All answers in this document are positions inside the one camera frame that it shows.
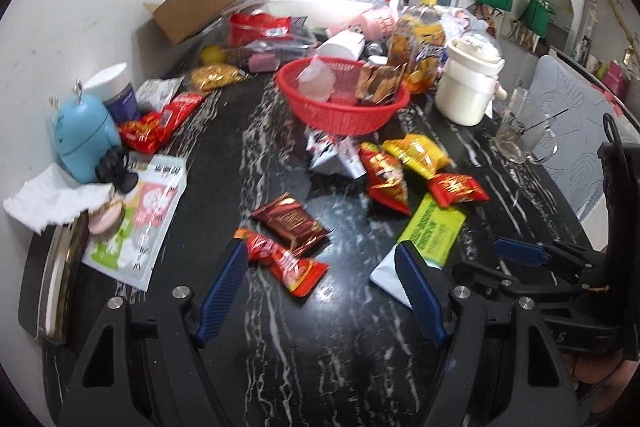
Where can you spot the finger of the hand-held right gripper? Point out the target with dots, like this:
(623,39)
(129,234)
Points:
(517,249)
(480,274)

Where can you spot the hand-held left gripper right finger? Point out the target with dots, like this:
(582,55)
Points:
(420,297)

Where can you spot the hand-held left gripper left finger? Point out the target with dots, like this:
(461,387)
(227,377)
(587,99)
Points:
(222,292)

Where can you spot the plain white packet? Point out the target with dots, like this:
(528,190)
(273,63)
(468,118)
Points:
(387,277)

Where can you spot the yellow-green packet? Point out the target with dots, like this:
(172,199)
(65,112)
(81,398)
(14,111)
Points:
(435,227)

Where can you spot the long red snack packet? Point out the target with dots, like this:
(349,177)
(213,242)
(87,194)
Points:
(285,262)

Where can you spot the small red snack packet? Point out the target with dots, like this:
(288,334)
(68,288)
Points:
(457,189)

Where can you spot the brown snack packet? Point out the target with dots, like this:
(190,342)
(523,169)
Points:
(292,222)

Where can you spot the red snack packet white figure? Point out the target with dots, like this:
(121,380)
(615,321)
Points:
(387,179)

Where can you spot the white snack packet red print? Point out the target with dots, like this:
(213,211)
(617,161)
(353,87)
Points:
(332,157)

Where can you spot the red plastic basket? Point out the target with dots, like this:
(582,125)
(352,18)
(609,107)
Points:
(340,117)

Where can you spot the person's right hand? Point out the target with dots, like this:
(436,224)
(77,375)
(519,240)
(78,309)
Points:
(600,374)

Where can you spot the grey leaf-pattern chair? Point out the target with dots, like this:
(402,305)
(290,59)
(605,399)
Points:
(575,127)

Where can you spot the white pink flat packet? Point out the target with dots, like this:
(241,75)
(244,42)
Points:
(145,217)

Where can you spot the glass mug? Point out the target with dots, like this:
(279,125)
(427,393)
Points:
(515,132)

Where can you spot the black stirring stick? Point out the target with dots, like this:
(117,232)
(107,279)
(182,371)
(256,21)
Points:
(545,120)

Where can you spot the yellow snack packet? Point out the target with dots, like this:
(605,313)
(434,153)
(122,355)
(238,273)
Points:
(415,154)

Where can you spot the pink round puff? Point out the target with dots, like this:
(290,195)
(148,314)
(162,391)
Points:
(105,217)

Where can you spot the pink box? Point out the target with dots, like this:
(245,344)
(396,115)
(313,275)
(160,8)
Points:
(620,76)

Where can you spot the cream lidded pot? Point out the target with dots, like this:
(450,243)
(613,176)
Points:
(465,92)

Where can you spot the red gold-print snack packet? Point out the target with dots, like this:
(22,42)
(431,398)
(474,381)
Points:
(155,127)

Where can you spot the white tissue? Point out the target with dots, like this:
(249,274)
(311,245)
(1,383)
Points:
(50,202)

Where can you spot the silver white wrapper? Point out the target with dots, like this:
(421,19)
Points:
(157,92)

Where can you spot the blue robot figurine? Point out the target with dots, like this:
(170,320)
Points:
(82,132)

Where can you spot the clear plastic dome lid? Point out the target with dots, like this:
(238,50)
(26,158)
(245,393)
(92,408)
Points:
(477,39)

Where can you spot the yellow snack bag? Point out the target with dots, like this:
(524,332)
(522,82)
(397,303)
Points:
(217,77)

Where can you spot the brown orange snack packets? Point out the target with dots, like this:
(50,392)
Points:
(380,82)

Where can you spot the clear plastic packet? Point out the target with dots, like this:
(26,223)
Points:
(317,79)

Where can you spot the small yellow round object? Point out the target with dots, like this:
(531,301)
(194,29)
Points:
(212,55)

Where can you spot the white jar with blue label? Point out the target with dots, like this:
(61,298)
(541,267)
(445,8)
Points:
(112,82)

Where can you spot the large iced tea bottle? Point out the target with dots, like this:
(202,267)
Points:
(420,32)

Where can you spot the white tissue pack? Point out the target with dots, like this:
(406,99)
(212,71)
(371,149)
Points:
(342,44)

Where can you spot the red snack bag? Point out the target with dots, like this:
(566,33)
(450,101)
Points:
(257,29)

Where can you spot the pink cup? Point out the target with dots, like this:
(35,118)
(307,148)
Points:
(380,22)

